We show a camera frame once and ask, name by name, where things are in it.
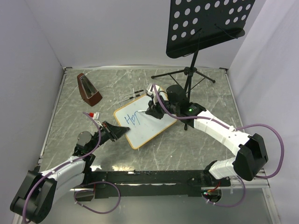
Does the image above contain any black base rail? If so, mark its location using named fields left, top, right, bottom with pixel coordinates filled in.
left=81, top=170, right=231, bottom=199

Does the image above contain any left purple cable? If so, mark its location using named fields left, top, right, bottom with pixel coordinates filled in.
left=23, top=112, right=122, bottom=223

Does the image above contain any black music stand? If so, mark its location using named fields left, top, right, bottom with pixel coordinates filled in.
left=150, top=0, right=256, bottom=131

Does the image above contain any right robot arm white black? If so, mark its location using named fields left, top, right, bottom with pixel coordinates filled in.
left=145, top=84, right=268, bottom=186

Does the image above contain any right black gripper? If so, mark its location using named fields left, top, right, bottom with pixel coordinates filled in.
left=146, top=94, right=179, bottom=119

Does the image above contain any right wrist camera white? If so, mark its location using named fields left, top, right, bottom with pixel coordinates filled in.
left=146, top=84, right=162, bottom=105

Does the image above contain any yellow framed whiteboard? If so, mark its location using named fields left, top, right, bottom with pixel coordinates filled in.
left=114, top=94, right=177, bottom=149

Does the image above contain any brown wooden metronome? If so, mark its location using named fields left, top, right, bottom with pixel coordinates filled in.
left=77, top=73, right=103, bottom=106

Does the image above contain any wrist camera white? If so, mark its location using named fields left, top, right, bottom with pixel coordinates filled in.
left=146, top=84, right=162, bottom=105
left=88, top=112, right=100, bottom=120

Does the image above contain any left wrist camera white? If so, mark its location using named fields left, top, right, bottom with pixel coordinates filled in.
left=88, top=112, right=100, bottom=120

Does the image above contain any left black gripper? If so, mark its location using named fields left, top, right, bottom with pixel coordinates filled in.
left=88, top=120, right=130, bottom=153

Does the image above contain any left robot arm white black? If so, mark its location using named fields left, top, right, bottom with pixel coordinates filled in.
left=10, top=121, right=130, bottom=224

